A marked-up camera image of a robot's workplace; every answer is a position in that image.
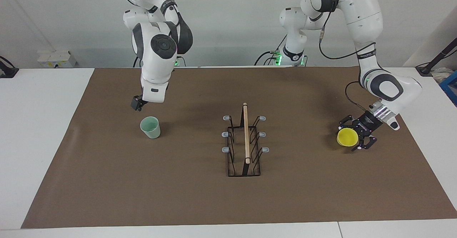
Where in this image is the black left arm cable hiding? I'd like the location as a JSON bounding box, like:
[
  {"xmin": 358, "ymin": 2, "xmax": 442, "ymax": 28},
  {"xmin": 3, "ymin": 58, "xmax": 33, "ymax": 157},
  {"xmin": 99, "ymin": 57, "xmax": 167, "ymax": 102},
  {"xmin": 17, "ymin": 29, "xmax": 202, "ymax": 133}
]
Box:
[{"xmin": 318, "ymin": 0, "xmax": 377, "ymax": 112}]

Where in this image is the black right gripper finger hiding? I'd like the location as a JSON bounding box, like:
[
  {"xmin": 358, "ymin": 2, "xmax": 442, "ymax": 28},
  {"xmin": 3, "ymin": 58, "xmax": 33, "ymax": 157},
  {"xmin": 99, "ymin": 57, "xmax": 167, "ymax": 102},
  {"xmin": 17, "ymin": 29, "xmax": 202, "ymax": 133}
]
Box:
[{"xmin": 130, "ymin": 95, "xmax": 144, "ymax": 112}]

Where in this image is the white wall socket box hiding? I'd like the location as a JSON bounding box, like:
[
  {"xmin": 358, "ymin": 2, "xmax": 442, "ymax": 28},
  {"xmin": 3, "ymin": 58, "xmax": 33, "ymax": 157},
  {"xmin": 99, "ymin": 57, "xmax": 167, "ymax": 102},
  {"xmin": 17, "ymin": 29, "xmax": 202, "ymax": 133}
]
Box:
[{"xmin": 37, "ymin": 50, "xmax": 77, "ymax": 69}]

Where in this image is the brown table mat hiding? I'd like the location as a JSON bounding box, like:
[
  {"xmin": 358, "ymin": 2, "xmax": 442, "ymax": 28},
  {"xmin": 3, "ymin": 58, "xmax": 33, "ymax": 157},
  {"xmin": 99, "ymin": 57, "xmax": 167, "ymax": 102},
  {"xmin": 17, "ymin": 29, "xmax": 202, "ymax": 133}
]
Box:
[{"xmin": 21, "ymin": 66, "xmax": 457, "ymax": 229}]

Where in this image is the light green plastic cup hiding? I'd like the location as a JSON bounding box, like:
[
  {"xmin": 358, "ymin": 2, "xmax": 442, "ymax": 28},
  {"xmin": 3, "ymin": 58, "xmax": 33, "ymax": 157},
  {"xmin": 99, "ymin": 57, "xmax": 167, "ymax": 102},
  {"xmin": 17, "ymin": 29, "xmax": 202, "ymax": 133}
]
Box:
[{"xmin": 140, "ymin": 116, "xmax": 161, "ymax": 139}]

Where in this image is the black base cable bundle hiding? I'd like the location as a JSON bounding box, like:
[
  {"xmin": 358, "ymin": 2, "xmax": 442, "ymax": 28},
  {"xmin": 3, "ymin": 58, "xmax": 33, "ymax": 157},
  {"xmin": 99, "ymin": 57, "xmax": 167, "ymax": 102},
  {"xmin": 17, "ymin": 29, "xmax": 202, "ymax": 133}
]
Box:
[{"xmin": 254, "ymin": 34, "xmax": 288, "ymax": 66}]

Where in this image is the blue crate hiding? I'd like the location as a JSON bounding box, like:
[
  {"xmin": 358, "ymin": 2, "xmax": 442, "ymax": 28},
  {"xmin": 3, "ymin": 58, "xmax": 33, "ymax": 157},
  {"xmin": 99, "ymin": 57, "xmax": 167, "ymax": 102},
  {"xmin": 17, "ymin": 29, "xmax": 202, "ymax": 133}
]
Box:
[{"xmin": 439, "ymin": 70, "xmax": 457, "ymax": 107}]

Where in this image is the black clamp mount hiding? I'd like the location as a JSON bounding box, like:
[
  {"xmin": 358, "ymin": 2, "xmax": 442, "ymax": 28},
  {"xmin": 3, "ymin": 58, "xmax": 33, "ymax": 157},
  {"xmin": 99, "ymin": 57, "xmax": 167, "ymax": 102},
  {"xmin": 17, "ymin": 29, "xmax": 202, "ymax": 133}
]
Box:
[{"xmin": 0, "ymin": 56, "xmax": 19, "ymax": 79}]

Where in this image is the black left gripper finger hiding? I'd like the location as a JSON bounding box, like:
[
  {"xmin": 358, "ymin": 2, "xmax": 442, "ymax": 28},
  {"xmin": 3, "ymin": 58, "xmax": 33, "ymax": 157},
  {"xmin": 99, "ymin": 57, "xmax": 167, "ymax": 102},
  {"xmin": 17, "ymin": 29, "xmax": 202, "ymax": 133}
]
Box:
[
  {"xmin": 338, "ymin": 115, "xmax": 360, "ymax": 130},
  {"xmin": 351, "ymin": 132, "xmax": 378, "ymax": 152}
]

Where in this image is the yellow plastic cup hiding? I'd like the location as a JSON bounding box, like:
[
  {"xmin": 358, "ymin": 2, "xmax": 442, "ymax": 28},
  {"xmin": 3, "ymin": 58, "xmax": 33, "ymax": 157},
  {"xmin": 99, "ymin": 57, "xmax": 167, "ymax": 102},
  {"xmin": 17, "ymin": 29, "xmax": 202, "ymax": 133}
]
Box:
[{"xmin": 337, "ymin": 127, "xmax": 360, "ymax": 147}]

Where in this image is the black wire cup rack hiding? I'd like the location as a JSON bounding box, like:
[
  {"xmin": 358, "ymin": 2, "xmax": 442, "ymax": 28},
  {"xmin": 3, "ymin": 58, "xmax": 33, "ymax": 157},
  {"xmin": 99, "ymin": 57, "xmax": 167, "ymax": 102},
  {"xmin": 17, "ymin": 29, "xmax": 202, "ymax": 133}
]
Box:
[{"xmin": 221, "ymin": 102, "xmax": 270, "ymax": 177}]

